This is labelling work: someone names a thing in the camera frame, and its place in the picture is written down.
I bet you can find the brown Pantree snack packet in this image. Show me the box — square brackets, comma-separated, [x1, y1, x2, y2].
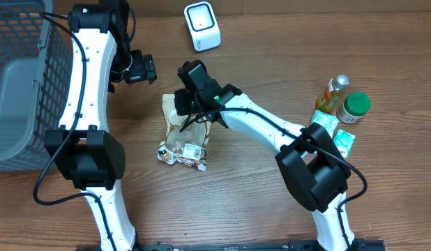
[160, 94, 211, 150]

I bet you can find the brown white snack wrapper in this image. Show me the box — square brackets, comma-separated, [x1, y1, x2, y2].
[157, 139, 208, 172]

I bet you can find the clear plastic container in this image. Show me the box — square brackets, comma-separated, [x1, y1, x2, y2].
[315, 75, 349, 114]

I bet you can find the teal white snack packet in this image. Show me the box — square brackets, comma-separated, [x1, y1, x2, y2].
[310, 110, 340, 138]

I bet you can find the teal small carton box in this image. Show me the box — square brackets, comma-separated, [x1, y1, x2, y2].
[333, 129, 356, 159]

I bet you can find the green lid spice jar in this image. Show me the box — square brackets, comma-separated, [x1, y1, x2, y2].
[337, 92, 371, 123]

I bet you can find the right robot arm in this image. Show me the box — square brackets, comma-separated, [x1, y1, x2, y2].
[174, 59, 356, 250]

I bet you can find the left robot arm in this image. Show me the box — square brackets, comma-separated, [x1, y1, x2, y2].
[43, 0, 157, 250]

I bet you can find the white barcode scanner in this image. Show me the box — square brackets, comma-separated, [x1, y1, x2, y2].
[183, 1, 221, 52]

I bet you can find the grey plastic mesh basket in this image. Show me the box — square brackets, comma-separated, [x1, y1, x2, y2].
[0, 0, 72, 171]

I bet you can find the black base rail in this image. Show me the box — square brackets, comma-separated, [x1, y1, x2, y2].
[75, 238, 387, 251]

